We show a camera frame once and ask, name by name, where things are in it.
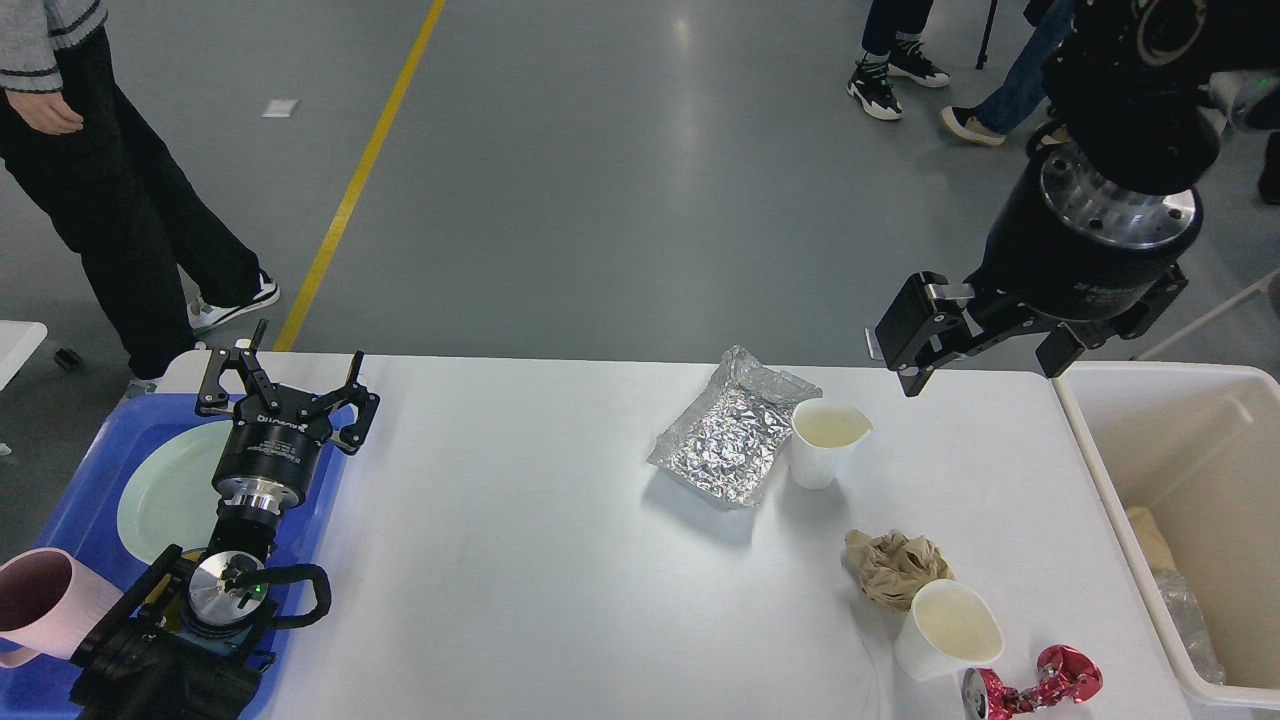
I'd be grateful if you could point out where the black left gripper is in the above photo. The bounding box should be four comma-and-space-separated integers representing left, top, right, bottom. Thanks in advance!
193, 322, 380, 516

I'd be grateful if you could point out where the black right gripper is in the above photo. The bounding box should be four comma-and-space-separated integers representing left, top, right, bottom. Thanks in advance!
876, 145, 1203, 397

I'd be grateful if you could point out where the mint green plate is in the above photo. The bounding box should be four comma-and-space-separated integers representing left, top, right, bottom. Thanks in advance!
116, 421, 232, 564

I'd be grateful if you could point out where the white paper cup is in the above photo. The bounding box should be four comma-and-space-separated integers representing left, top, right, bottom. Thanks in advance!
893, 579, 1005, 682
787, 398, 876, 489

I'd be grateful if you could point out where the brown paper bag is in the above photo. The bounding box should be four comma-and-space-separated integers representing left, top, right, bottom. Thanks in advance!
1125, 506, 1178, 575

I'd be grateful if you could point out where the foil sheet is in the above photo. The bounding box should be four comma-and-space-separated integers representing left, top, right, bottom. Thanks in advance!
646, 345, 823, 510
1155, 570, 1226, 685

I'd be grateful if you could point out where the pink mug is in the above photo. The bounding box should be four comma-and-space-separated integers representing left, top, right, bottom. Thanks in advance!
1, 547, 123, 669

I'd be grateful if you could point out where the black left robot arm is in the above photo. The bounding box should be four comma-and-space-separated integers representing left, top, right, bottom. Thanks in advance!
70, 324, 380, 719

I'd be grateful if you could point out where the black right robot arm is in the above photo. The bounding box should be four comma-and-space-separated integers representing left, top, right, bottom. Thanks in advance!
876, 1, 1279, 397

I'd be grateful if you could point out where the beige plastic bin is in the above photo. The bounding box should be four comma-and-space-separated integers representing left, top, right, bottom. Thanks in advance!
1053, 363, 1279, 717

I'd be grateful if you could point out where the person in black trousers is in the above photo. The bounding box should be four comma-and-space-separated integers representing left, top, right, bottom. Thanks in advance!
1, 1, 279, 398

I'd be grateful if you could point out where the person in blue jeans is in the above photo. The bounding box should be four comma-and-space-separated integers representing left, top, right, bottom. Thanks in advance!
940, 1, 1075, 147

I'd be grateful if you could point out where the crumpled brown napkin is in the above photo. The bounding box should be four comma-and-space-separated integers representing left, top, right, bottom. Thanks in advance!
844, 529, 956, 612

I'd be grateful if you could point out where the small white side table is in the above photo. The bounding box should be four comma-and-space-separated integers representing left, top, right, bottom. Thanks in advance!
1, 319, 83, 389

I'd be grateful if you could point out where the red candy wrapper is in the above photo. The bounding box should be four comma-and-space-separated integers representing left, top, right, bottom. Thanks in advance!
961, 644, 1105, 719

